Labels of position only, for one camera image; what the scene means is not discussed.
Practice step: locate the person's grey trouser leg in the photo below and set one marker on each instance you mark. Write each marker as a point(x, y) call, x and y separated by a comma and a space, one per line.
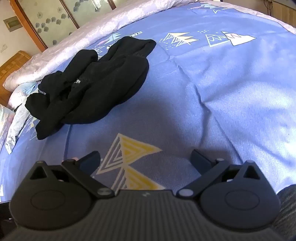
point(288, 208)

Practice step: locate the light blue crumpled cloth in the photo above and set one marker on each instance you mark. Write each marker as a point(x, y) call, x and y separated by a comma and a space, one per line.
point(19, 125)

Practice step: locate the blue printed bedsheet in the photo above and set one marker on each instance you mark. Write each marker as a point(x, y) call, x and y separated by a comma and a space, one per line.
point(208, 92)

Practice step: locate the black pants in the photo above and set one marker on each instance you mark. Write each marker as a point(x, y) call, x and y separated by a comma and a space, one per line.
point(104, 81)

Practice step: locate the wooden headboard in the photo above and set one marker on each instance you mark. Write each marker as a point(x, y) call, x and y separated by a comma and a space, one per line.
point(12, 64)

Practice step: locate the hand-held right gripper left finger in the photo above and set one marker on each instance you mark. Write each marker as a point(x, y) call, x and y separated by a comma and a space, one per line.
point(90, 161)

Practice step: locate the pale pink quilt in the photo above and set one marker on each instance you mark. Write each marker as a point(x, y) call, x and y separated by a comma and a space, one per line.
point(76, 41)

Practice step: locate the wardrobe with floral glass doors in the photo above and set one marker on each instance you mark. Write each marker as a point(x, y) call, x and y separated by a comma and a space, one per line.
point(50, 18)

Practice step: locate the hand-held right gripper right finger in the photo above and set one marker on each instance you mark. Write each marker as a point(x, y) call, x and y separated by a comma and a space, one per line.
point(200, 161)

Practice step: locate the wall switch panel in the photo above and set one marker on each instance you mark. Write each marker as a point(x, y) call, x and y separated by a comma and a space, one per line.
point(12, 23)

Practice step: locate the pale printed pillow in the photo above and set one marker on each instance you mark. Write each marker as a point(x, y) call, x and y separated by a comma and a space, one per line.
point(5, 122)

